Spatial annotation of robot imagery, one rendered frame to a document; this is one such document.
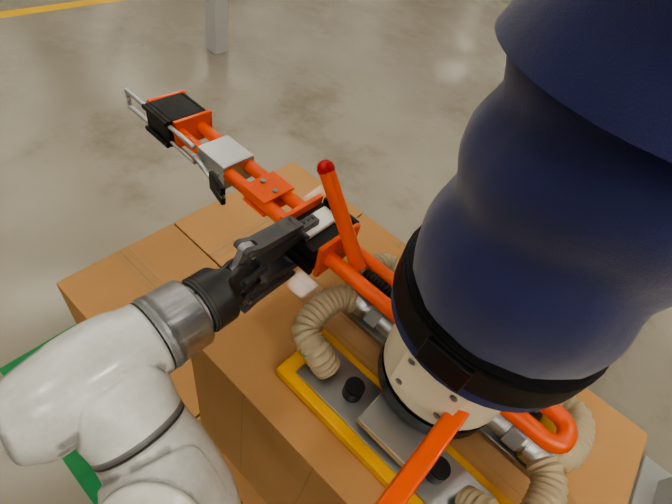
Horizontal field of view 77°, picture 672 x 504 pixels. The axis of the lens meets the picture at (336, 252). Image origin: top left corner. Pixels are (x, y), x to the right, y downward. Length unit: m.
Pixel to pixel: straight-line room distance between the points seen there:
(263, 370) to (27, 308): 1.63
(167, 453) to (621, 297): 0.42
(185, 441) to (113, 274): 1.03
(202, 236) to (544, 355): 1.31
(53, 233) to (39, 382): 1.97
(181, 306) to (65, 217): 2.01
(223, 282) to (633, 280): 0.39
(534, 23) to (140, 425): 0.45
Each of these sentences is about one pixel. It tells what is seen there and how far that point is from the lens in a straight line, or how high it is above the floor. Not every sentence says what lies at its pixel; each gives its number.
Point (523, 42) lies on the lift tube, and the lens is 0.29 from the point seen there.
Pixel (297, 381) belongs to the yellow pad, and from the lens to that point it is 0.62.
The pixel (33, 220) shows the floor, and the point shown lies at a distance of 2.50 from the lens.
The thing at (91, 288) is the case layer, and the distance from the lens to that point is 1.46.
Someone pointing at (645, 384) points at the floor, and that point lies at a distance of 2.68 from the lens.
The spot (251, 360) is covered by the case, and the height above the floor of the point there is 1.11.
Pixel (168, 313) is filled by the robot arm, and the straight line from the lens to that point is 0.49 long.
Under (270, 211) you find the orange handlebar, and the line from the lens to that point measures 0.64.
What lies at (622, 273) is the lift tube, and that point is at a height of 1.52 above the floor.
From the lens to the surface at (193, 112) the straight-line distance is 0.80.
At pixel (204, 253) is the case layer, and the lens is 1.50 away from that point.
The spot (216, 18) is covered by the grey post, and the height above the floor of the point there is 0.27.
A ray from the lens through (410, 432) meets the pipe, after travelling 0.59.
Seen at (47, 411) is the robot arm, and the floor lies 1.28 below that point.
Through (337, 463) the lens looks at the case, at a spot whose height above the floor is 1.11.
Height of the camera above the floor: 1.69
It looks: 48 degrees down
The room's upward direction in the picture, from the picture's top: 17 degrees clockwise
